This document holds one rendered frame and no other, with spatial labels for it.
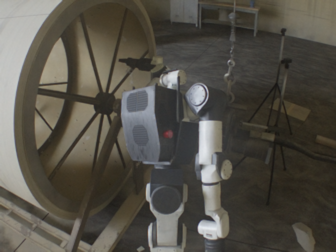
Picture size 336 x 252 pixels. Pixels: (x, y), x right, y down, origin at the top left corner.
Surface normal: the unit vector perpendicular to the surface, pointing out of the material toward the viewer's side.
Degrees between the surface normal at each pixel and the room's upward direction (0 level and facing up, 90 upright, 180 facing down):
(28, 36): 42
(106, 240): 0
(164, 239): 71
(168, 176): 8
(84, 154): 16
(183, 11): 90
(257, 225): 0
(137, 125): 76
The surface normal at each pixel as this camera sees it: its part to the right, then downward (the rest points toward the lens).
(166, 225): -0.03, 0.44
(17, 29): -0.24, -0.36
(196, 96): -0.67, -0.08
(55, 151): -0.07, -0.74
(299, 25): -0.37, 0.49
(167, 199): -0.02, -0.10
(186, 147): 0.73, 0.14
